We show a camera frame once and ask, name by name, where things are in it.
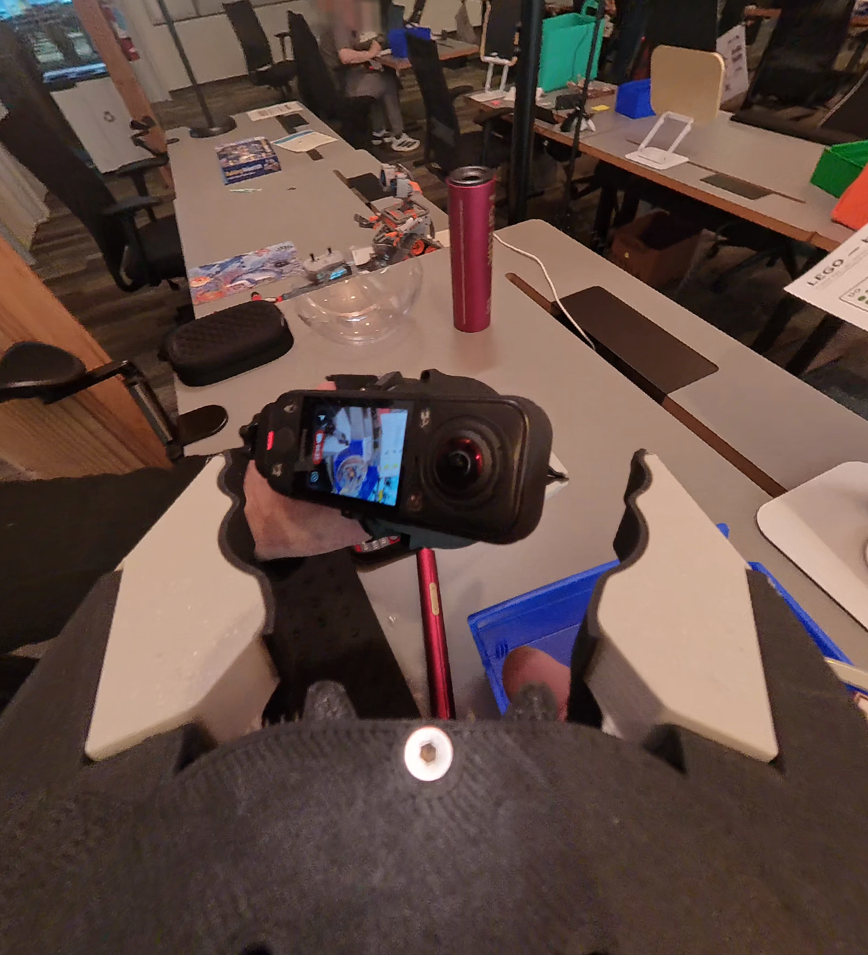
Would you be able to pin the green shopping bag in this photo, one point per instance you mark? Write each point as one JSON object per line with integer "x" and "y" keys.
{"x": 568, "y": 48}

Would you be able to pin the small white controller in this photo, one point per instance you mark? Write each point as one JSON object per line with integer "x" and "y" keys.
{"x": 327, "y": 267}

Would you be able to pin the white waste bin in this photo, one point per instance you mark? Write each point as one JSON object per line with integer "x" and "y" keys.
{"x": 102, "y": 123}

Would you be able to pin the black metal pole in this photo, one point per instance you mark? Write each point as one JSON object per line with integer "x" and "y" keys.
{"x": 527, "y": 112}

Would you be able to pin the grey brown-edged desk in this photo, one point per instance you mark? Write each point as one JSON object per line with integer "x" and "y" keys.
{"x": 762, "y": 160}

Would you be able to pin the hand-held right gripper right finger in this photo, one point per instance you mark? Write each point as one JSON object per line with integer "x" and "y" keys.
{"x": 680, "y": 619}

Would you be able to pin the green plastic bin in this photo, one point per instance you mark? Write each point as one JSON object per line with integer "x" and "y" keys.
{"x": 844, "y": 168}

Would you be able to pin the person's left hand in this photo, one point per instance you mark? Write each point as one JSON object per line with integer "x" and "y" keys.
{"x": 284, "y": 518}

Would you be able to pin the stand with beige board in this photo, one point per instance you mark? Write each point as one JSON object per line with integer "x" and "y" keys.
{"x": 684, "y": 82}

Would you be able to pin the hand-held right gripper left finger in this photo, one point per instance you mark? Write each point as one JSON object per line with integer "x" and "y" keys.
{"x": 180, "y": 634}

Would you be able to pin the blue bin with toy parts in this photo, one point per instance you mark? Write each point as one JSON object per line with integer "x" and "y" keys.
{"x": 531, "y": 619}

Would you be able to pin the black office chair armrest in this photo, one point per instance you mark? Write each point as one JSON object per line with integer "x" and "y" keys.
{"x": 31, "y": 373}

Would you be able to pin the reddish brown rounded object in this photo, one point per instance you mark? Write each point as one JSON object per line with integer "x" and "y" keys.
{"x": 534, "y": 671}

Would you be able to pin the printed instruction sheet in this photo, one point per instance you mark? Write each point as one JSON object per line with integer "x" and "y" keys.
{"x": 851, "y": 291}

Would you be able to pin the black floor lamp stand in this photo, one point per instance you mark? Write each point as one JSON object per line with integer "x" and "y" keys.
{"x": 210, "y": 123}

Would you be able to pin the wooden partition panel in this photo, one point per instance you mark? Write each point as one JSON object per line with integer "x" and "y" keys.
{"x": 23, "y": 298}

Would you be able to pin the white document stand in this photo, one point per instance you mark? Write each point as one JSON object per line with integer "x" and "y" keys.
{"x": 822, "y": 537}

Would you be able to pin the clear plastic bowl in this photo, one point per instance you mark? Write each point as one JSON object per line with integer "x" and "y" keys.
{"x": 359, "y": 313}

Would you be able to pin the grey long desk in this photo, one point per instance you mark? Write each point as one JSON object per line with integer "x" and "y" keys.
{"x": 255, "y": 209}

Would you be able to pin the cardboard box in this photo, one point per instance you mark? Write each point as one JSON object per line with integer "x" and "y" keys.
{"x": 654, "y": 250}

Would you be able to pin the magenta metal cylinder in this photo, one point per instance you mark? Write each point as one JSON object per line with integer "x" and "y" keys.
{"x": 471, "y": 254}

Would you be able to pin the red metal rod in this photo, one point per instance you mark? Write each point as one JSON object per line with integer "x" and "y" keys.
{"x": 434, "y": 634}

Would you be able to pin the small blue bin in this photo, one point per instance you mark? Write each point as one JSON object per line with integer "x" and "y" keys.
{"x": 634, "y": 101}

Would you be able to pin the orange and grey toy robot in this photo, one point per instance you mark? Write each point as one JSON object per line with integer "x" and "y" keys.
{"x": 400, "y": 224}

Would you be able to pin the colourful printed booklet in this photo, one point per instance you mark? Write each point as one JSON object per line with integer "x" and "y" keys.
{"x": 243, "y": 272}

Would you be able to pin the black office chair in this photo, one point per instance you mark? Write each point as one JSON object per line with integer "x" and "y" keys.
{"x": 90, "y": 186}
{"x": 434, "y": 97}
{"x": 255, "y": 45}

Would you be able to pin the black zip case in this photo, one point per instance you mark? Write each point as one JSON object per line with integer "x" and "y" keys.
{"x": 225, "y": 343}

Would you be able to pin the blue printed box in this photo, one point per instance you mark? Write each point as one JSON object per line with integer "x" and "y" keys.
{"x": 247, "y": 160}

